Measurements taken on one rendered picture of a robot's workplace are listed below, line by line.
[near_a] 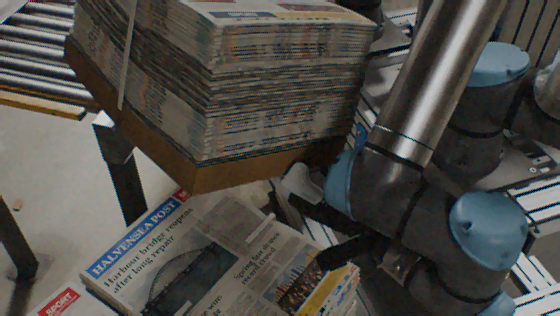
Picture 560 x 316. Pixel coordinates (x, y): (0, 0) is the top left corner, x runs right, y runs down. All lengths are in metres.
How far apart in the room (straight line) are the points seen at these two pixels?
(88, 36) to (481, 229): 0.62
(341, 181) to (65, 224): 1.64
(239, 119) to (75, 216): 1.56
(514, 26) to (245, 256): 0.71
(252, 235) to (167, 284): 0.16
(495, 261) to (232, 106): 0.33
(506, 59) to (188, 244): 0.63
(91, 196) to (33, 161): 0.34
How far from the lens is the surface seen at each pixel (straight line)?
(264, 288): 0.88
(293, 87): 0.71
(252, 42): 0.64
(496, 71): 0.98
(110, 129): 1.24
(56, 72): 1.45
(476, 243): 0.57
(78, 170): 2.34
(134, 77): 0.77
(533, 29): 1.26
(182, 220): 0.98
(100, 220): 2.13
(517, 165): 1.17
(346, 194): 0.62
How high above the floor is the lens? 1.58
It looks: 45 degrees down
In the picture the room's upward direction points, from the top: straight up
